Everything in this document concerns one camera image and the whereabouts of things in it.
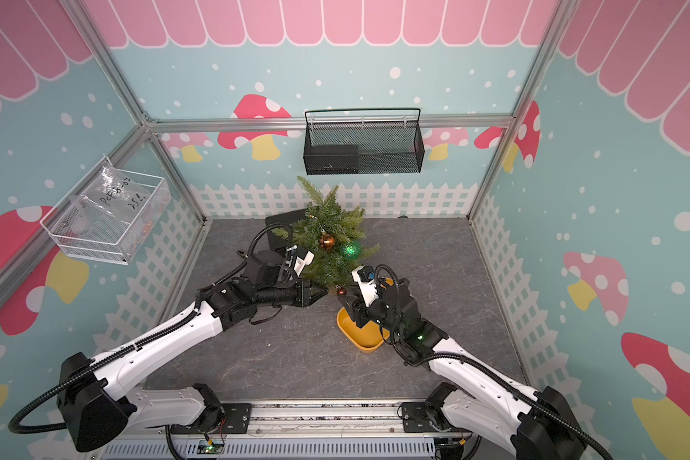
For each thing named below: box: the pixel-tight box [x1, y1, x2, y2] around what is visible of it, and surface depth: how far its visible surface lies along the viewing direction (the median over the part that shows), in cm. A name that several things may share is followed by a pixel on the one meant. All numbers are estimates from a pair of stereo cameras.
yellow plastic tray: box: [336, 305, 391, 352], surface depth 84 cm
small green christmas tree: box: [272, 176, 381, 295], surface depth 73 cm
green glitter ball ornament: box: [341, 239, 363, 260], surface depth 73 cm
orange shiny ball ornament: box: [320, 233, 336, 252], surface depth 72 cm
